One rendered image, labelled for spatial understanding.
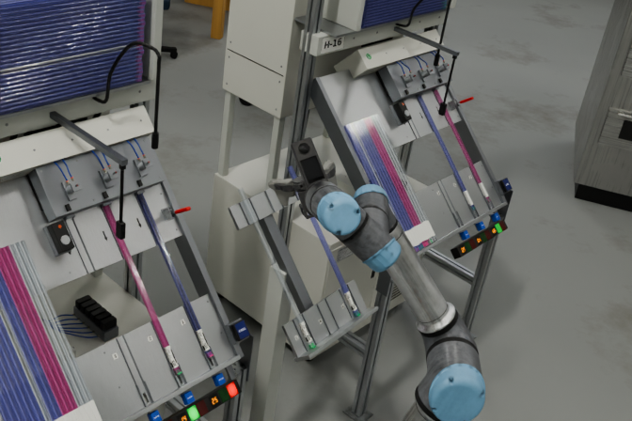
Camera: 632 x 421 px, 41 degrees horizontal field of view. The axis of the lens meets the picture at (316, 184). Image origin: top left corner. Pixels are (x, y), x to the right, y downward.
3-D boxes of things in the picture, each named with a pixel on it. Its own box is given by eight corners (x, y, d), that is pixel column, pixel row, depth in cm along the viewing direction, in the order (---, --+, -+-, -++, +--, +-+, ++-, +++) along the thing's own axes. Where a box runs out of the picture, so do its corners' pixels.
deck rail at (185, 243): (231, 358, 239) (244, 355, 235) (227, 362, 238) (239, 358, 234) (134, 132, 241) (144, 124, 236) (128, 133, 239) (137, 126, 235)
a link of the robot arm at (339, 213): (345, 248, 156) (313, 219, 153) (330, 232, 166) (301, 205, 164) (373, 217, 156) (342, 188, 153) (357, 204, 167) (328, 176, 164)
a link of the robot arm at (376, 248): (402, 229, 170) (367, 194, 166) (404, 260, 160) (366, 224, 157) (374, 251, 173) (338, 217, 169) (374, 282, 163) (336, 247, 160)
